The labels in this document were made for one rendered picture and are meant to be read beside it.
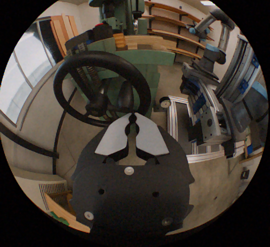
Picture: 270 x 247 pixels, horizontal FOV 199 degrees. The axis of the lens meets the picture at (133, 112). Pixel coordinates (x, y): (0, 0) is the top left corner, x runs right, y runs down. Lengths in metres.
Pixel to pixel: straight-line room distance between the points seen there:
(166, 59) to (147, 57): 0.08
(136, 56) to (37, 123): 1.47
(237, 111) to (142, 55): 0.47
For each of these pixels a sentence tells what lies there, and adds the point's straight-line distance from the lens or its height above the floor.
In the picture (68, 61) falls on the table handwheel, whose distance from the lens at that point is 0.16.
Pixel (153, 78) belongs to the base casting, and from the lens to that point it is 0.37.
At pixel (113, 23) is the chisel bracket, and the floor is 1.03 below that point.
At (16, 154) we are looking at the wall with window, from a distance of 1.46.
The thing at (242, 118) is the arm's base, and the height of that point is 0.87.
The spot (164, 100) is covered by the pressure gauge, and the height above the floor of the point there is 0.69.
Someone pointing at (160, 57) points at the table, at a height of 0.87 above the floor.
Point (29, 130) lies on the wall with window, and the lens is 1.44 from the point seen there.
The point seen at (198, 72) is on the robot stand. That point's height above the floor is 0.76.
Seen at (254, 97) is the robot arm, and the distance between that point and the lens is 0.45.
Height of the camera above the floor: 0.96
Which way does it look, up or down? 58 degrees down
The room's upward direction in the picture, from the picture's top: 5 degrees counter-clockwise
